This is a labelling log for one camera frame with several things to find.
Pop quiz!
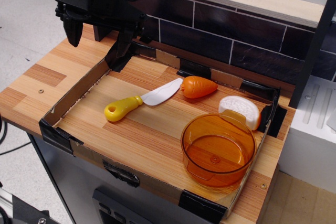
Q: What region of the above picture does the taped cardboard fence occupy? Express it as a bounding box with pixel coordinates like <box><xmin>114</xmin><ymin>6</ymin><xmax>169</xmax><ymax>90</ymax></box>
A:
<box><xmin>39</xmin><ymin>45</ymin><xmax>292</xmax><ymax>223</ymax></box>

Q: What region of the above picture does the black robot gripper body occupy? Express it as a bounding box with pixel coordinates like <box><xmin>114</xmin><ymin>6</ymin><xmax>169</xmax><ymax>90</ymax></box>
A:
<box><xmin>55</xmin><ymin>0</ymin><xmax>145</xmax><ymax>35</ymax></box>

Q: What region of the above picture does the white block with grooves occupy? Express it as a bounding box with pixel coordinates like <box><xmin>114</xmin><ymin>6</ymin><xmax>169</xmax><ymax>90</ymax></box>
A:
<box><xmin>279</xmin><ymin>76</ymin><xmax>335</xmax><ymax>192</ymax></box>

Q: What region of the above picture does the black metal bracket with screw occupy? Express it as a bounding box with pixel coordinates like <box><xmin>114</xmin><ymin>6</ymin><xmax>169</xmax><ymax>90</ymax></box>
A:
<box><xmin>1</xmin><ymin>194</ymin><xmax>51</xmax><ymax>223</ymax></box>

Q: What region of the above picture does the black brick pattern backsplash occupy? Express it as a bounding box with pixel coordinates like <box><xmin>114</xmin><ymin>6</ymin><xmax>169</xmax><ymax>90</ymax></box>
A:
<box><xmin>133</xmin><ymin>0</ymin><xmax>324</xmax><ymax>85</ymax></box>

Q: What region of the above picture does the yellow handled white toy knife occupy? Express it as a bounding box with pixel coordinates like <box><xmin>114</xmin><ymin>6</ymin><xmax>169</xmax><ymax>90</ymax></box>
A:
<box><xmin>104</xmin><ymin>78</ymin><xmax>183</xmax><ymax>122</ymax></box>

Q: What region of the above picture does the white toy food slice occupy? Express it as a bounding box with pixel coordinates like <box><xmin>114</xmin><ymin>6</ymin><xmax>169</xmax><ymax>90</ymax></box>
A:
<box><xmin>218</xmin><ymin>95</ymin><xmax>261</xmax><ymax>131</ymax></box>

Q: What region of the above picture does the orange plastic toy carrot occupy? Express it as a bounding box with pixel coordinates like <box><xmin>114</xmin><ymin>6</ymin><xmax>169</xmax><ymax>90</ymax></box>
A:
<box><xmin>180</xmin><ymin>76</ymin><xmax>218</xmax><ymax>99</ymax></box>

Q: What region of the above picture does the black floor cable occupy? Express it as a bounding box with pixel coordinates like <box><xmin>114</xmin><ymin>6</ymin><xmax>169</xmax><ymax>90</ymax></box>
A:
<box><xmin>0</xmin><ymin>119</ymin><xmax>32</xmax><ymax>156</ymax></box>

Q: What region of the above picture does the transparent orange plastic pot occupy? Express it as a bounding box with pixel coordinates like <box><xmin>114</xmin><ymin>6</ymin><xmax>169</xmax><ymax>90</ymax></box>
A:
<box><xmin>181</xmin><ymin>110</ymin><xmax>257</xmax><ymax>187</ymax></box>

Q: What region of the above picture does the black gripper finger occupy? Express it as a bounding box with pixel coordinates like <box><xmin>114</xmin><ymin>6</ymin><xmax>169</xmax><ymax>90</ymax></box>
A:
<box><xmin>116</xmin><ymin>29</ymin><xmax>134</xmax><ymax>58</ymax></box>
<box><xmin>63</xmin><ymin>16</ymin><xmax>83</xmax><ymax>47</ymax></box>

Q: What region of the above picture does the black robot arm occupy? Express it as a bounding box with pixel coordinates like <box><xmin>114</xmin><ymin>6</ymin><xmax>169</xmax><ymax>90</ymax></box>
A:
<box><xmin>55</xmin><ymin>0</ymin><xmax>148</xmax><ymax>58</ymax></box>

